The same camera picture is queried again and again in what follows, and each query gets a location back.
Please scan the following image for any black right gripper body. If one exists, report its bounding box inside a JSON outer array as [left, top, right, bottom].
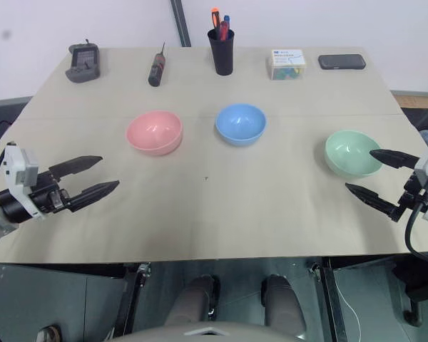
[[389, 172, 428, 222]]

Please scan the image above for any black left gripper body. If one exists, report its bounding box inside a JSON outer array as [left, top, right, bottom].
[[29, 170, 74, 215]]

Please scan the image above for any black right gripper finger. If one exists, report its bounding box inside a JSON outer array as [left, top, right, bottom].
[[369, 149, 421, 170], [345, 182, 402, 215]]

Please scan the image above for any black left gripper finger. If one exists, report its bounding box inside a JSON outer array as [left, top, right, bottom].
[[69, 180, 121, 214], [48, 155, 104, 180]]

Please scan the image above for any green bowl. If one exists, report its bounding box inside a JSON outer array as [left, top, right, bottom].
[[324, 130, 383, 179]]

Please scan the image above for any brown cardboard box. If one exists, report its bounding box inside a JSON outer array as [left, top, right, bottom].
[[393, 94, 428, 109]]

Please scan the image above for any pink bowl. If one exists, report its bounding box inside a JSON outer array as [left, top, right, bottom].
[[125, 110, 184, 157]]

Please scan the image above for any grey handheld device with screen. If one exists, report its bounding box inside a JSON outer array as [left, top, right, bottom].
[[64, 38, 101, 84]]

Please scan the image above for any black oblong case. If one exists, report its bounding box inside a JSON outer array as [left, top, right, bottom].
[[317, 53, 367, 71]]

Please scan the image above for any black screwdriver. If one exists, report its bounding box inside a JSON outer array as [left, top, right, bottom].
[[148, 41, 169, 88]]

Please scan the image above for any clear box of coloured clips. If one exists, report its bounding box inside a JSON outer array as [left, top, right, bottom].
[[269, 48, 308, 81]]

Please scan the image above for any blue bowl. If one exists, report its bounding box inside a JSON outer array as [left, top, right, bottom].
[[215, 103, 268, 147]]

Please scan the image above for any grey robot torso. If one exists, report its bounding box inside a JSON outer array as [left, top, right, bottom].
[[116, 321, 310, 342]]

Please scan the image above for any black pen cup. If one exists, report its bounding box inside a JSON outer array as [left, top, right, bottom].
[[207, 28, 235, 76]]

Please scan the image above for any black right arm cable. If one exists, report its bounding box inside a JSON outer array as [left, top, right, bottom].
[[404, 194, 428, 256]]

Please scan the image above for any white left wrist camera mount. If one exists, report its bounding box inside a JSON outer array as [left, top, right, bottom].
[[2, 142, 46, 220]]

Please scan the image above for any black table leg frame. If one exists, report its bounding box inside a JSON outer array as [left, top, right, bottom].
[[113, 262, 153, 338], [309, 259, 347, 342]]

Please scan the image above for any thin white cord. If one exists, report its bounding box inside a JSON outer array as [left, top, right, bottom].
[[334, 279, 362, 342]]

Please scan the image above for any dark metal post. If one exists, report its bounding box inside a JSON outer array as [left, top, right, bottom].
[[170, 0, 193, 48]]

